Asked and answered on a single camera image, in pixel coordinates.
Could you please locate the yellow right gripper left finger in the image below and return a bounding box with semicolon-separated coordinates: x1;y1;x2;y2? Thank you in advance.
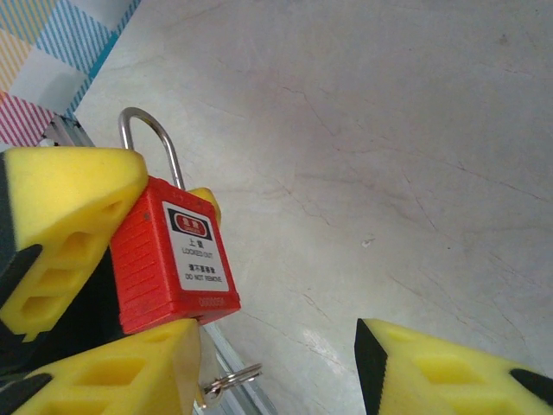
0;317;204;415

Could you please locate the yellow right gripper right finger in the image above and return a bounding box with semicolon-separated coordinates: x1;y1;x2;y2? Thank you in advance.
354;317;553;415

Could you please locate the red safety padlock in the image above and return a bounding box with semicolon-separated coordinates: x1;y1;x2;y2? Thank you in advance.
110;106;242;336

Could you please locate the metal key with ring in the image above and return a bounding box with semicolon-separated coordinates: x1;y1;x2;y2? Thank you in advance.
196;322;264;411

